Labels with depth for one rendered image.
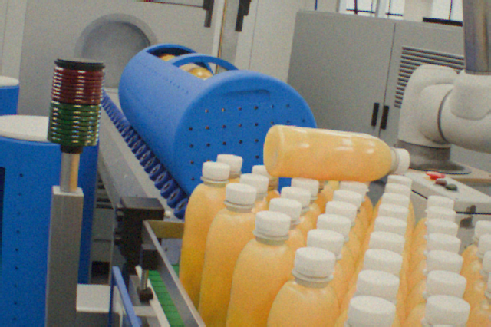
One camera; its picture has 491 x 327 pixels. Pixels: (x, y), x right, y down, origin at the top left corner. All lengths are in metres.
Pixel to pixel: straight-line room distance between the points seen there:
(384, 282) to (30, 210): 1.10
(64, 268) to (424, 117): 1.28
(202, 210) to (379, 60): 2.88
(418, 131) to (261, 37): 5.15
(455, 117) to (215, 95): 0.77
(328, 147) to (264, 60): 6.08
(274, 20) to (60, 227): 6.30
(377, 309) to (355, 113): 3.44
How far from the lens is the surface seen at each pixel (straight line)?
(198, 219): 1.08
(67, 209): 0.92
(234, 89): 1.38
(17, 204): 1.65
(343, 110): 4.13
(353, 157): 1.09
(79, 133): 0.89
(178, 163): 1.38
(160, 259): 1.10
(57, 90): 0.89
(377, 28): 3.93
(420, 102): 2.02
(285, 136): 1.05
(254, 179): 1.03
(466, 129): 1.92
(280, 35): 7.18
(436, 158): 2.05
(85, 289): 1.27
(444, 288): 0.72
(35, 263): 1.69
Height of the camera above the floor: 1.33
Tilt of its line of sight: 11 degrees down
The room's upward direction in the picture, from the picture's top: 8 degrees clockwise
